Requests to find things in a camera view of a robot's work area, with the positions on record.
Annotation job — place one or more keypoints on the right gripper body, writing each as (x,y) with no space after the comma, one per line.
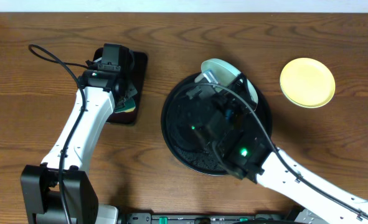
(235,108)

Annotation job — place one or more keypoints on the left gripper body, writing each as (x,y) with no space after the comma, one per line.
(126,92)

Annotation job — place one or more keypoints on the green yellow sponge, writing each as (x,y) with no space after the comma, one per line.
(125,105)

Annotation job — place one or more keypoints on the light blue plate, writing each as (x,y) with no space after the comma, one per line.
(227,73)

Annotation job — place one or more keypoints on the yellow plate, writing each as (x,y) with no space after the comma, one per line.
(307,83)

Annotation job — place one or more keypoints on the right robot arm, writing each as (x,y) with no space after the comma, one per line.
(284,175)

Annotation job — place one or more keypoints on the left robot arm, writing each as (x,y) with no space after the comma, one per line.
(59,190)

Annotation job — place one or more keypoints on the black rectangular tray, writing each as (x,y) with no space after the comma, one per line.
(137,76)

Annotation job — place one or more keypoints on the round black tray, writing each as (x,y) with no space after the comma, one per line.
(177,130)

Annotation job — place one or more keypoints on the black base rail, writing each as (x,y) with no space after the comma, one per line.
(147,218)

